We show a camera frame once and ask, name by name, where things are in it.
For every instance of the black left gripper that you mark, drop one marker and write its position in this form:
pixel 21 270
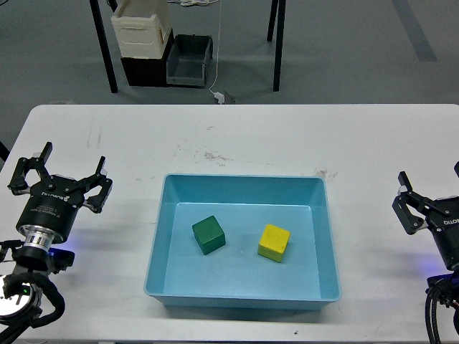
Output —
pixel 48 209

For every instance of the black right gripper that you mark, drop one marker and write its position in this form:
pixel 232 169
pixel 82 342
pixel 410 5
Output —
pixel 416 212

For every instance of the green block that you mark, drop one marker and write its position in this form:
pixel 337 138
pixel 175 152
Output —
pixel 209 235

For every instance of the yellow block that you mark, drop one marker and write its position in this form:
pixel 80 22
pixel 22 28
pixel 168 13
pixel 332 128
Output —
pixel 273 243

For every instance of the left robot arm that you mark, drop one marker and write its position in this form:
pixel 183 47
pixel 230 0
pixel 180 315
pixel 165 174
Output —
pixel 29 299

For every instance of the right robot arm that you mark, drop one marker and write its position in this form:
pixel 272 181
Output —
pixel 441 290

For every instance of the light blue plastic box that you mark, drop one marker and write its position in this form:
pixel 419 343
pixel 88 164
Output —
pixel 235 275

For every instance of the black crate under cream crate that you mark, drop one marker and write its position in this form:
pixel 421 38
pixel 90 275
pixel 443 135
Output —
pixel 148 72

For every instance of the black table leg left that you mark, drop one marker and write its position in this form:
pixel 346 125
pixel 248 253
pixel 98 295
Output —
pixel 100 31

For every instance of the black table leg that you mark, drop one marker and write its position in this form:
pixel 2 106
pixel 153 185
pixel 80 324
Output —
pixel 100 31
pixel 276 26

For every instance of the dark grey storage bin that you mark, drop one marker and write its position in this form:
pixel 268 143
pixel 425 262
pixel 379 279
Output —
pixel 188 60

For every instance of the cream plastic crate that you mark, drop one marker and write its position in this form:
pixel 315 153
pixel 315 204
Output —
pixel 142 28

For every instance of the white power adapter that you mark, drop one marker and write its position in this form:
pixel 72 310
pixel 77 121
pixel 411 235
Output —
pixel 219 98

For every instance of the black table leg right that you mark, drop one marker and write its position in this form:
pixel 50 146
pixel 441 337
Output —
pixel 276 26

